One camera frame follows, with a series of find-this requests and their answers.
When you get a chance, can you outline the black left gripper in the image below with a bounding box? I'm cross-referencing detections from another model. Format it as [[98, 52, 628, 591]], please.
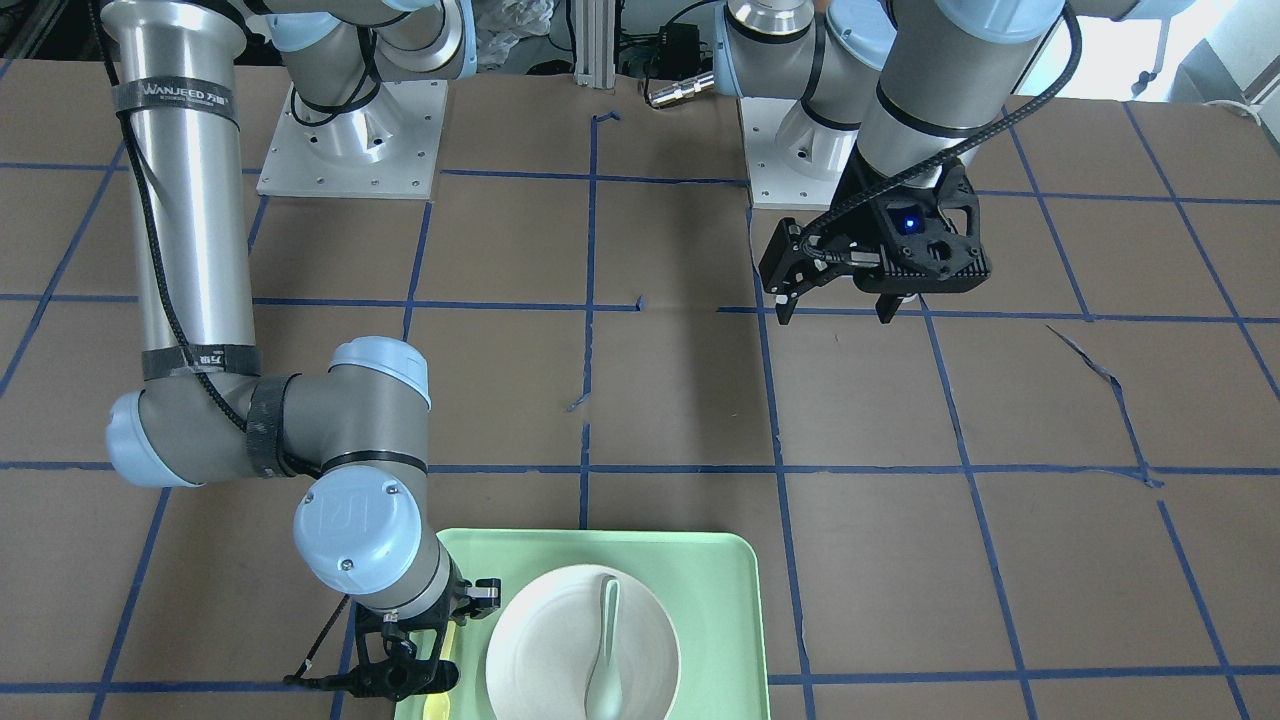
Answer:
[[759, 159, 991, 324]]

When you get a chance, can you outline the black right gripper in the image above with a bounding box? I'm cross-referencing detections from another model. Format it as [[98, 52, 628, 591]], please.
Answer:
[[346, 578, 500, 702]]

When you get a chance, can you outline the yellow plastic fork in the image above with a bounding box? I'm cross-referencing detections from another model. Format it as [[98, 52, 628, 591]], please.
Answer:
[[422, 623, 457, 719]]

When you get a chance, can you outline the white round plate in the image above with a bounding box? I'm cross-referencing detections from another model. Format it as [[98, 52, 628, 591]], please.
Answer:
[[484, 564, 681, 719]]

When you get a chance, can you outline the pale green spoon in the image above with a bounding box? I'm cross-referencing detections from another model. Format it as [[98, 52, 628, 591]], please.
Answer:
[[584, 575, 623, 719]]

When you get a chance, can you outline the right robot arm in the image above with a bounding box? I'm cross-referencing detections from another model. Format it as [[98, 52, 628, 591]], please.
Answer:
[[90, 1, 500, 702]]

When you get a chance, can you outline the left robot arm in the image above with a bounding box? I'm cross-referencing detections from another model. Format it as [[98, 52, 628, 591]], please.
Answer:
[[713, 1, 1187, 324]]

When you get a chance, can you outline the mint green tray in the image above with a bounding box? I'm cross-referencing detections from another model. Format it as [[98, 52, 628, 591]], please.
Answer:
[[394, 528, 769, 719]]

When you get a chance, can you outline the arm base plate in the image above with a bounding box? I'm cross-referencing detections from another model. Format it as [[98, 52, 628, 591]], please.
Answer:
[[740, 97, 858, 211], [257, 79, 448, 201]]

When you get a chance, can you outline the aluminium frame post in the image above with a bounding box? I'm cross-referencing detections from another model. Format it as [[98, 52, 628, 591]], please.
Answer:
[[566, 1, 620, 94]]

